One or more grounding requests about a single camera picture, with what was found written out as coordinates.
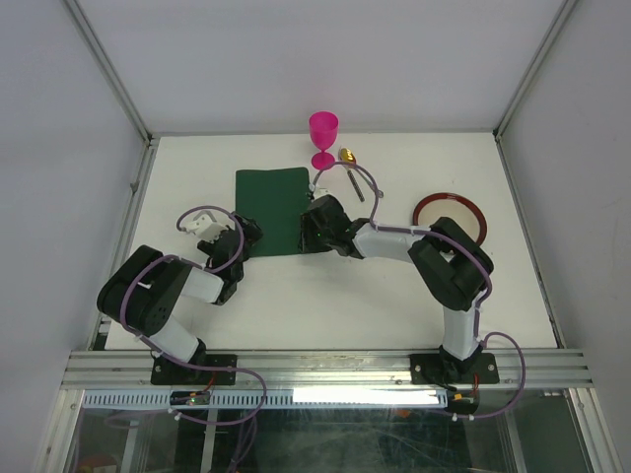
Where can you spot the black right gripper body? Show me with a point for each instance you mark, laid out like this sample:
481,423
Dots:
314,238

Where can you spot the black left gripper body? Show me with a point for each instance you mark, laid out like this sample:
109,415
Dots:
252,236

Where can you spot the green placemat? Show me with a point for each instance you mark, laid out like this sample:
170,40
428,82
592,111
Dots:
275,199

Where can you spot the red rimmed cream plate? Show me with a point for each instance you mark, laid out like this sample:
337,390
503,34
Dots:
456,207

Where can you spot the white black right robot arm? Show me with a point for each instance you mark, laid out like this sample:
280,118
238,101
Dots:
452,265

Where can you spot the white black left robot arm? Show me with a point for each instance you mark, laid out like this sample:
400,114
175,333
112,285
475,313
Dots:
141,295

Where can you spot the gold bowl spoon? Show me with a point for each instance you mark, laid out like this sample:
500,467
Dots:
346,156

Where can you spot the pink plastic goblet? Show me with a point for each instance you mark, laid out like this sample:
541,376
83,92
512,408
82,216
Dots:
323,127

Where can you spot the aluminium left frame post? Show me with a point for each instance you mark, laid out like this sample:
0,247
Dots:
87,32

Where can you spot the aluminium frame post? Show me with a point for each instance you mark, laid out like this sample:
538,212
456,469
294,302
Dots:
557,26
87,32

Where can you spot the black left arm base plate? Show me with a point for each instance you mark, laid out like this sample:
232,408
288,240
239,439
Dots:
219,367

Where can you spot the aluminium front rail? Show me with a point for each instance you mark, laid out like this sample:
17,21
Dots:
546,369

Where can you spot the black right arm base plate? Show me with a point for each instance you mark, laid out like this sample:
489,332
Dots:
433,368

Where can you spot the white slotted cable duct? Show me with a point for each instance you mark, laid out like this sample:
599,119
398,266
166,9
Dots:
302,397

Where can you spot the aluminium right frame post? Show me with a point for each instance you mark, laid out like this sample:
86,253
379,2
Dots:
557,26

